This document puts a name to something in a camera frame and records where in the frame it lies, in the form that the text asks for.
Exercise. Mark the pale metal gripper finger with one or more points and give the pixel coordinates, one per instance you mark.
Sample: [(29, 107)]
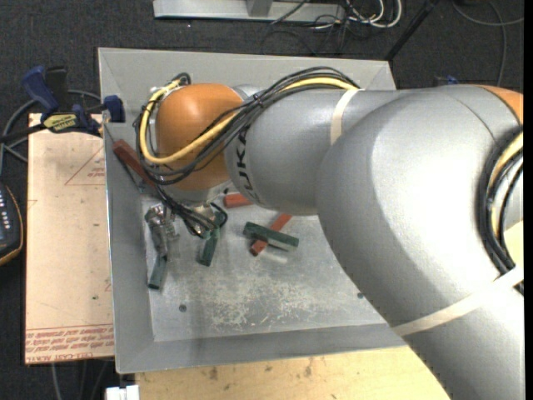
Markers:
[(173, 240), (156, 223)]

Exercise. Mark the dark green flat block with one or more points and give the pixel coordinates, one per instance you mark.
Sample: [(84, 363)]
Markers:
[(158, 274), (207, 250), (270, 234)]

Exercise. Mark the red-brown flat block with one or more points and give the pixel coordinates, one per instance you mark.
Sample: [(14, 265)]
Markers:
[(131, 158), (236, 200), (262, 244)]

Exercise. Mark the brown cardboard board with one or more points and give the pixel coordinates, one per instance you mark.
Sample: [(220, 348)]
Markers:
[(66, 244)]

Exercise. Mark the grey metal bin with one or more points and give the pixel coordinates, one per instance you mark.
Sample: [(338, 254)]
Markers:
[(250, 298)]

